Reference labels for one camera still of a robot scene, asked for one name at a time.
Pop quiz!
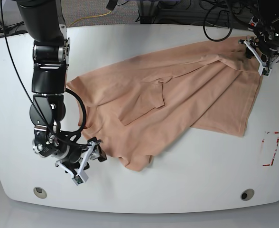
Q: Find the red tape rectangle marking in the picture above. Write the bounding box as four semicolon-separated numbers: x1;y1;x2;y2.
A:
260;131;279;167

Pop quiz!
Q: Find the left table cable grommet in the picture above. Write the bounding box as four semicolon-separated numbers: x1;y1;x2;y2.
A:
33;187;47;199

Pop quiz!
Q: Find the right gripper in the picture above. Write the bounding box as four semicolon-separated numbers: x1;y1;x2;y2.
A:
56;145;107;169

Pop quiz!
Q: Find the right table cable grommet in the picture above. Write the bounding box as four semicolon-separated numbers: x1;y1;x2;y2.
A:
240;189;255;201

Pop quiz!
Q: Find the black tripod stand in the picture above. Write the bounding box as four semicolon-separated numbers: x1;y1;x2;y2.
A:
0;21;24;38

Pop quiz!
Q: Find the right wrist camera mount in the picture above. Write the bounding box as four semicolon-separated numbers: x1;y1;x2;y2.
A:
55;138;107;186

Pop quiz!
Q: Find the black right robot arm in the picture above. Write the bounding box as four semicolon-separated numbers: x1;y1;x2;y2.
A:
17;0;107;170

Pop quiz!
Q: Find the white power strip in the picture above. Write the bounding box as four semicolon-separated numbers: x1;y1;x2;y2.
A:
249;16;260;28

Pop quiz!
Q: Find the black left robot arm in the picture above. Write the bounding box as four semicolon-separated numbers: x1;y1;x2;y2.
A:
203;0;279;62

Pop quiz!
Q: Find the peach T-shirt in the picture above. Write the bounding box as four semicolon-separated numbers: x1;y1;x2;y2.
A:
67;37;262;171

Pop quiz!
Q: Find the table cable grommet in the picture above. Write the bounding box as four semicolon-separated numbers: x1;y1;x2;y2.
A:
240;189;255;201
33;187;47;199

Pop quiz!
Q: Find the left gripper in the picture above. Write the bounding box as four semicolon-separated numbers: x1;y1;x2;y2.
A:
245;38;279;61

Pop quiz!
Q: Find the yellow cable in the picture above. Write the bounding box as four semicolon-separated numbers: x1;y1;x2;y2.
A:
69;7;113;29

